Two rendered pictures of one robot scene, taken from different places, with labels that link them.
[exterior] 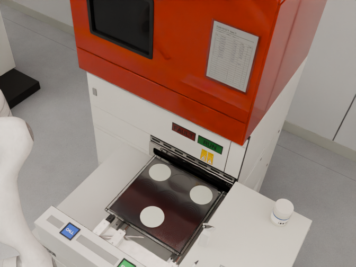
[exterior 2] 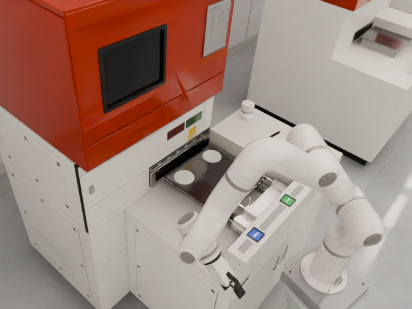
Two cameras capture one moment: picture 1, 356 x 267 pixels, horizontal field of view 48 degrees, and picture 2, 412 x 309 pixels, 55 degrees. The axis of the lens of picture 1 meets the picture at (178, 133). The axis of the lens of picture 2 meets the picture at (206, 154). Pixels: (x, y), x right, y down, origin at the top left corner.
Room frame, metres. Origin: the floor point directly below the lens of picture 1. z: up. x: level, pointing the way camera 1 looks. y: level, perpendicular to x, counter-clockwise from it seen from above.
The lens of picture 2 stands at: (0.87, 1.41, 2.26)
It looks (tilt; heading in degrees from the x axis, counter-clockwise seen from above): 41 degrees down; 276
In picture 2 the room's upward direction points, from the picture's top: 7 degrees clockwise
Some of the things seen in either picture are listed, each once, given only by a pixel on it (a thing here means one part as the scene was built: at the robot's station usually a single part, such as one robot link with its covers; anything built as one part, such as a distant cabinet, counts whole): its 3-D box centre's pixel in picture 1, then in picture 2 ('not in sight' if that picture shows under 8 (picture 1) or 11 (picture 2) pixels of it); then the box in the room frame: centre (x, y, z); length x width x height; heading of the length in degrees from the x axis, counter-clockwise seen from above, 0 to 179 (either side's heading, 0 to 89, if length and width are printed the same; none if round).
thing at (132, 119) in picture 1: (159, 130); (154, 155); (1.26, 0.08, 1.02); 0.82 x 0.03 x 0.40; 62
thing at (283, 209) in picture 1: (281, 212); (247, 110); (0.88, -0.43, 1.01); 0.07 x 0.07 x 0.10
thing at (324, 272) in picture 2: not in sight; (330, 259); (0.44, 0.41, 0.96); 0.19 x 0.19 x 0.18
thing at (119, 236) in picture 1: (116, 239); (252, 213); (0.77, 0.20, 0.89); 0.08 x 0.03 x 0.03; 152
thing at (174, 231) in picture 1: (166, 200); (215, 177); (0.97, 0.02, 0.90); 0.34 x 0.34 x 0.01; 62
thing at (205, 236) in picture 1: (207, 231); not in sight; (0.76, -0.14, 1.03); 0.06 x 0.04 x 0.13; 152
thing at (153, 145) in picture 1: (188, 167); (181, 158); (1.16, -0.07, 0.89); 0.44 x 0.02 x 0.10; 62
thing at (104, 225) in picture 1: (100, 229); (242, 223); (0.80, 0.27, 0.89); 0.08 x 0.03 x 0.03; 152
